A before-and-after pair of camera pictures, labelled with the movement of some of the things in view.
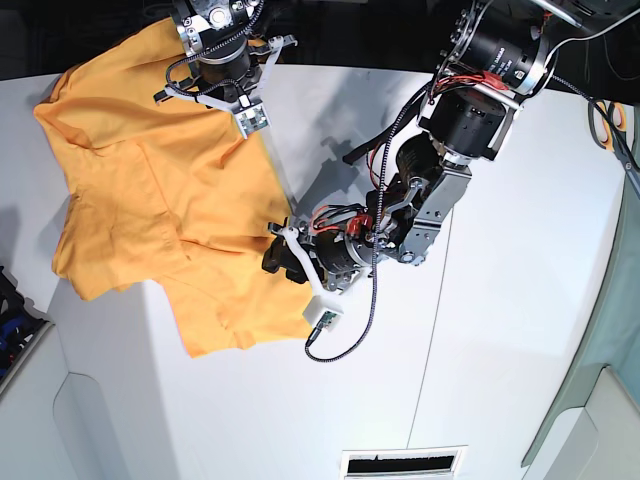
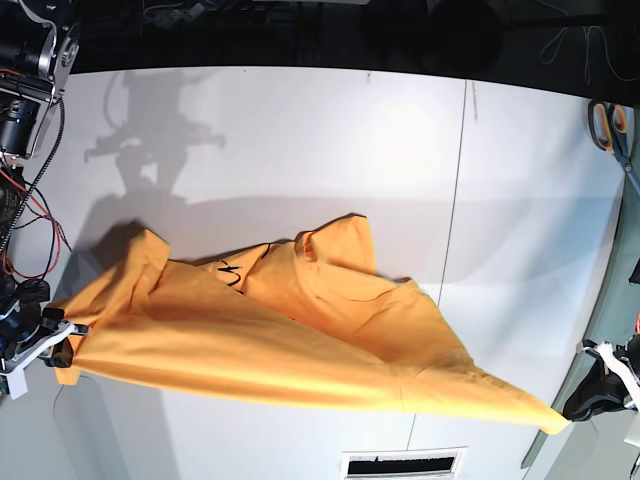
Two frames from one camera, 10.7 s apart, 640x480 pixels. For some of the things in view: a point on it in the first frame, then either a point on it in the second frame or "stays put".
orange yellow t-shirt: [169, 192] to [303, 318]
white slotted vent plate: [402, 462] stays put
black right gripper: [339, 256] to [599, 389]
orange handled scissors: [608, 120] stays put
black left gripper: [223, 59] to [20, 324]
